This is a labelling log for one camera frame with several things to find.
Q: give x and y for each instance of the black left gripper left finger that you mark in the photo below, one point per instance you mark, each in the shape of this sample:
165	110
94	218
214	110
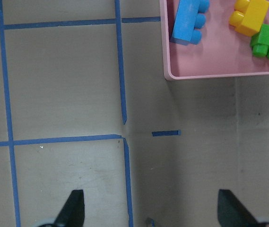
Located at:
72	213

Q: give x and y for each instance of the blue three-stud toy block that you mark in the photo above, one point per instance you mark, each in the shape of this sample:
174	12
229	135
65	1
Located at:
189	20

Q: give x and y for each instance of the pink plastic box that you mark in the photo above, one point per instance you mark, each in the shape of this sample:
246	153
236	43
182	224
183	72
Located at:
222	51

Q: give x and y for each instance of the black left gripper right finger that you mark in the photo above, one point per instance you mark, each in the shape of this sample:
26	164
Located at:
231	212

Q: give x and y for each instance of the yellow two-stud toy block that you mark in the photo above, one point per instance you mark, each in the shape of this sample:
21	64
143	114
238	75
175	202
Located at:
248	16

